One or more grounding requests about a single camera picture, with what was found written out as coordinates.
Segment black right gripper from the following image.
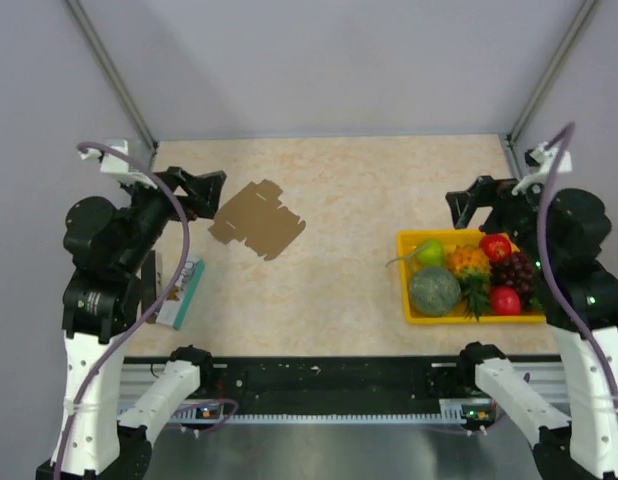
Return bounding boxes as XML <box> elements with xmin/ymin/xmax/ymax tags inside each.
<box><xmin>443</xmin><ymin>169</ymin><xmax>553</xmax><ymax>267</ymax></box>

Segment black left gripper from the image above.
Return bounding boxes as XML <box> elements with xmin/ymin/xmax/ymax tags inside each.
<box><xmin>118</xmin><ymin>162</ymin><xmax>225</xmax><ymax>269</ymax></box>

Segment brown cardboard box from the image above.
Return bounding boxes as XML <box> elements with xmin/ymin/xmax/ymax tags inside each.
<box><xmin>209</xmin><ymin>179</ymin><xmax>306</xmax><ymax>261</ymax></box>

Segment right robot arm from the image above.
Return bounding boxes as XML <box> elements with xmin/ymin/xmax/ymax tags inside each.
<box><xmin>445</xmin><ymin>176</ymin><xmax>618</xmax><ymax>479</ymax></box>

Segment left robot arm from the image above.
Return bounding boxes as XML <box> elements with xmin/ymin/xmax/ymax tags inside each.
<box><xmin>35</xmin><ymin>167</ymin><xmax>226</xmax><ymax>479</ymax></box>

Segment black rectangular box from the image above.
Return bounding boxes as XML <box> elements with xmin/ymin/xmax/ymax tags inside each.
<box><xmin>140</xmin><ymin>250</ymin><xmax>162</xmax><ymax>314</ymax></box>

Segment yellow plastic tray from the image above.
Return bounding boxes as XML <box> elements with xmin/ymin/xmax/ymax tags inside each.
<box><xmin>396</xmin><ymin>229</ymin><xmax>545</xmax><ymax>325</ymax></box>

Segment red apple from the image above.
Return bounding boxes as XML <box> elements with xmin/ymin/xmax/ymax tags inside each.
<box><xmin>479</xmin><ymin>234</ymin><xmax>512</xmax><ymax>263</ymax></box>

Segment orange pineapple with leaves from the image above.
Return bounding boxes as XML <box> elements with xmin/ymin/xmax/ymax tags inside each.
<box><xmin>446</xmin><ymin>245</ymin><xmax>492</xmax><ymax>321</ymax></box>

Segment green pear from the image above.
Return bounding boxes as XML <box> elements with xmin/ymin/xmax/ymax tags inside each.
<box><xmin>414</xmin><ymin>239</ymin><xmax>445</xmax><ymax>267</ymax></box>

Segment dark purple grapes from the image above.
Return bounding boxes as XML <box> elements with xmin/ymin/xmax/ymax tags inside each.
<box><xmin>491</xmin><ymin>251</ymin><xmax>536</xmax><ymax>310</ymax></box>

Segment green melon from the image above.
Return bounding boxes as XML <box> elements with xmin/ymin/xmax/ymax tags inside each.
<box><xmin>408</xmin><ymin>266</ymin><xmax>461</xmax><ymax>317</ymax></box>

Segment red tomato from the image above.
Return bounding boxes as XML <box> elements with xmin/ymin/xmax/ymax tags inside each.
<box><xmin>490</xmin><ymin>286</ymin><xmax>522</xmax><ymax>316</ymax></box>

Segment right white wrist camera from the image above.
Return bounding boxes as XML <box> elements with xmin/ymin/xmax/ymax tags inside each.
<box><xmin>511</xmin><ymin>142</ymin><xmax>560</xmax><ymax>196</ymax></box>

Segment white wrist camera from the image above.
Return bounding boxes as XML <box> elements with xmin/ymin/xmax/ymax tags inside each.
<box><xmin>511</xmin><ymin>142</ymin><xmax>560</xmax><ymax>196</ymax></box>
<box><xmin>78</xmin><ymin>139</ymin><xmax>148</xmax><ymax>185</ymax></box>

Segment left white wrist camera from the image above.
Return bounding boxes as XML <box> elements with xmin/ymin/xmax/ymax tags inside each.
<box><xmin>78</xmin><ymin>139</ymin><xmax>148</xmax><ymax>185</ymax></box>

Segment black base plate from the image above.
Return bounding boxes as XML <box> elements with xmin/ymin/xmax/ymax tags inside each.
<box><xmin>158</xmin><ymin>355</ymin><xmax>495</xmax><ymax>416</ymax></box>

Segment white slotted cable duct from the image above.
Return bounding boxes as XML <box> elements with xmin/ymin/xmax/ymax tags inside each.
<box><xmin>168</xmin><ymin>398</ymin><xmax>496</xmax><ymax>426</ymax></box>

